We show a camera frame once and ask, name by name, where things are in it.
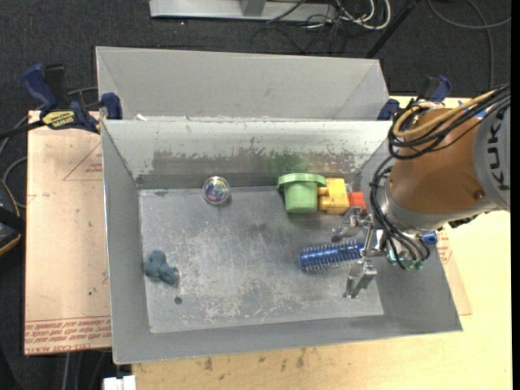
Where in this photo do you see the yellow toy block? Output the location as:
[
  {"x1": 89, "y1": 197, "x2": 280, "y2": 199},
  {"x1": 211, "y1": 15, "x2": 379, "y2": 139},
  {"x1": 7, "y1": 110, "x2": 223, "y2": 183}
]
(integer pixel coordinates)
[{"x1": 317, "y1": 177, "x2": 352, "y2": 215}]

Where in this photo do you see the grey metal bin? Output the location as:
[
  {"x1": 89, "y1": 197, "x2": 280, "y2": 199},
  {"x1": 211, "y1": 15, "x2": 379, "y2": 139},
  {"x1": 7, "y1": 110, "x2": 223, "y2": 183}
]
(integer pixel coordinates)
[{"x1": 95, "y1": 45, "x2": 463, "y2": 365}]

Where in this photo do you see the green toy cylinder piece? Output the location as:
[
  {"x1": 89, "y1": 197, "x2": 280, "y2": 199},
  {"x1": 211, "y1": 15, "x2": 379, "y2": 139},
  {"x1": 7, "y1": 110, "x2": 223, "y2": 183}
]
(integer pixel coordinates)
[{"x1": 276, "y1": 172, "x2": 327, "y2": 215}]

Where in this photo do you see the brown cardboard board, red print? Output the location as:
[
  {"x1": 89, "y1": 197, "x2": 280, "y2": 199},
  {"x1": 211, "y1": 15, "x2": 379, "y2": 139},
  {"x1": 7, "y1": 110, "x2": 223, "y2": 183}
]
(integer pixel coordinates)
[{"x1": 24, "y1": 110, "x2": 474, "y2": 356}]

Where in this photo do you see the orange toy block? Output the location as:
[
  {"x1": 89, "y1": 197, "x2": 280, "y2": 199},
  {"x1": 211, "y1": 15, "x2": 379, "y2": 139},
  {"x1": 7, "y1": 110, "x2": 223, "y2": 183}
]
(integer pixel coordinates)
[{"x1": 348, "y1": 191, "x2": 368, "y2": 213}]

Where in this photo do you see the blue spiky roller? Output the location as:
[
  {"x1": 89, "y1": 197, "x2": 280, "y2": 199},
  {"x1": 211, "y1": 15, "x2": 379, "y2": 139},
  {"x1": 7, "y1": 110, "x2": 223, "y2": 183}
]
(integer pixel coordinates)
[{"x1": 299, "y1": 239, "x2": 367, "y2": 275}]

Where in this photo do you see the dark teal toy animal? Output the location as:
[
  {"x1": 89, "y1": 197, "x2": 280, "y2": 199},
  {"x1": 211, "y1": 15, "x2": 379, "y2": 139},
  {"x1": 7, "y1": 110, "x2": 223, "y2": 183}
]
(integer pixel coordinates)
[{"x1": 142, "y1": 249, "x2": 180, "y2": 287}]

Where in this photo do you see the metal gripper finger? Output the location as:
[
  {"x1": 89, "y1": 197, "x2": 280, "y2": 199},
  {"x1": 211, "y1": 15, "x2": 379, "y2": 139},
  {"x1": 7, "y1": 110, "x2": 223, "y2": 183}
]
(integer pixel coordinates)
[
  {"x1": 331, "y1": 206, "x2": 374, "y2": 243},
  {"x1": 342, "y1": 258, "x2": 379, "y2": 300}
]

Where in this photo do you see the clear iridescent ball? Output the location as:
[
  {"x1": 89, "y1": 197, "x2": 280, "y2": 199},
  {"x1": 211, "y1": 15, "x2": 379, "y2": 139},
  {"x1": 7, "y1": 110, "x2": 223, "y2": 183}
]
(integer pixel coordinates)
[{"x1": 201, "y1": 175, "x2": 232, "y2": 206}]

